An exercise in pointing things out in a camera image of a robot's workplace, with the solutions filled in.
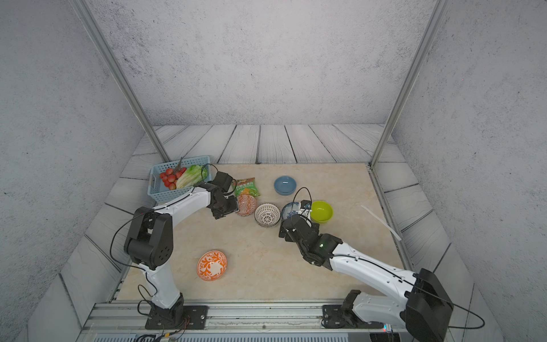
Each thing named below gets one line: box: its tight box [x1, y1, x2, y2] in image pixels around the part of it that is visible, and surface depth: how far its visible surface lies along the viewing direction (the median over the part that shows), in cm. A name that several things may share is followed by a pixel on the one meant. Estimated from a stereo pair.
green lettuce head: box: [175, 164, 208, 189], surface depth 111 cm
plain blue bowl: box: [273, 175, 298, 196], surface depth 110 cm
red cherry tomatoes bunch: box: [159, 166, 188, 191], surface depth 113 cm
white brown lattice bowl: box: [254, 202, 282, 228], surface depth 98 cm
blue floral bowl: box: [280, 201, 302, 221], surface depth 97 cm
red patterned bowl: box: [236, 193, 258, 217], surface depth 104 cm
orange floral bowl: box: [196, 250, 228, 282], surface depth 84 cm
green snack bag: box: [234, 177, 261, 198], surface depth 109 cm
